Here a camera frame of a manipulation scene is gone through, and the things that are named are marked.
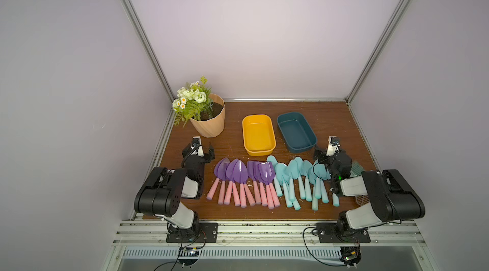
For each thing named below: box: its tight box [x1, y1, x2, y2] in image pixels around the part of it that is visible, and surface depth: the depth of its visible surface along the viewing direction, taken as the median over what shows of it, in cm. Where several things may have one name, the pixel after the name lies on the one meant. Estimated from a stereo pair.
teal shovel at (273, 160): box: [266, 155, 283, 197], surface depth 87 cm
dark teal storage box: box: [276, 111, 318, 154], surface depth 106 cm
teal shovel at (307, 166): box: [302, 159, 313, 202], surface depth 87 cm
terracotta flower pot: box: [189, 93, 226, 139], surface depth 97 cm
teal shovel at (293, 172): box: [287, 159, 302, 211], surface depth 89 cm
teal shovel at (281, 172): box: [275, 162, 293, 209], surface depth 89 cm
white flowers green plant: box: [171, 75, 214, 128], surface depth 82 cm
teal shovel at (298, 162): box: [294, 156, 306, 200], surface depth 91 cm
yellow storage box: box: [241, 114, 277, 157], surface depth 103 cm
